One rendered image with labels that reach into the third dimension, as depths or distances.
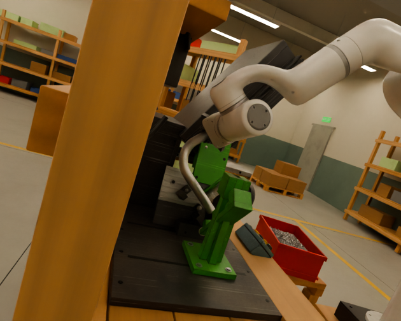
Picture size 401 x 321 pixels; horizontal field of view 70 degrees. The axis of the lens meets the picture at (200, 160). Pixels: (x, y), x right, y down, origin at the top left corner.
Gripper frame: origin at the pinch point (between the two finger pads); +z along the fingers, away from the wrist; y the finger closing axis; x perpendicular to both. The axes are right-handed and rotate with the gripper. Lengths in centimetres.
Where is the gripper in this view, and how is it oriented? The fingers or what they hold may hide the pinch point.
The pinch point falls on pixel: (206, 134)
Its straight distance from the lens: 94.3
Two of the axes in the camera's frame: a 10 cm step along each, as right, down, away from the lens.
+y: -4.7, -8.7, -1.4
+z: -3.5, 0.4, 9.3
